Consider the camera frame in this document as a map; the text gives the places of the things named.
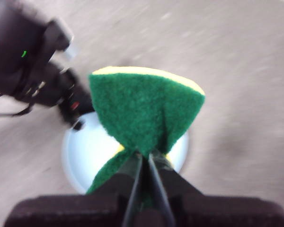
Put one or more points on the pale grey left wrist camera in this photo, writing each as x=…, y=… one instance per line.
x=72, y=52

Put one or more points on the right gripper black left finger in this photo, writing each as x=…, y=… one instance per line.
x=73, y=210

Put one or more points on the yellow sponge with green pad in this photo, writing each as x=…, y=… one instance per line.
x=144, y=106

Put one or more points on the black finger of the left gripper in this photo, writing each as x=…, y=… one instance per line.
x=73, y=120

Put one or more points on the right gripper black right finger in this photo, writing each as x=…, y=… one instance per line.
x=215, y=212

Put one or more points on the light blue round plate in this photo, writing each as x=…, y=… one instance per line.
x=85, y=153

